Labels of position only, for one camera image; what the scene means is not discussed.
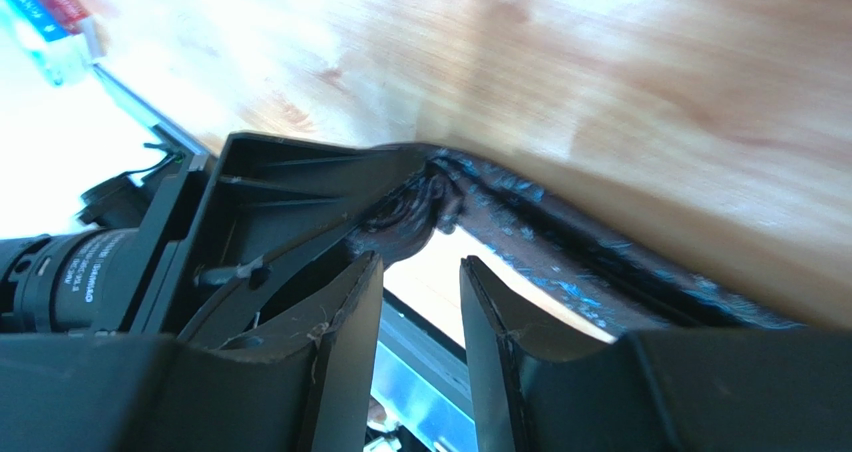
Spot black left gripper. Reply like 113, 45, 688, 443
1, 172, 200, 333

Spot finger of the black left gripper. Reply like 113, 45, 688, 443
129, 133, 426, 345

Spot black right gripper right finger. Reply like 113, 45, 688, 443
460, 256, 851, 451

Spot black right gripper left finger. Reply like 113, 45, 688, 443
1, 253, 383, 451

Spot dark floral necktie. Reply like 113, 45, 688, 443
346, 144, 797, 336

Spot blue snack box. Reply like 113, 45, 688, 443
1, 0, 103, 87

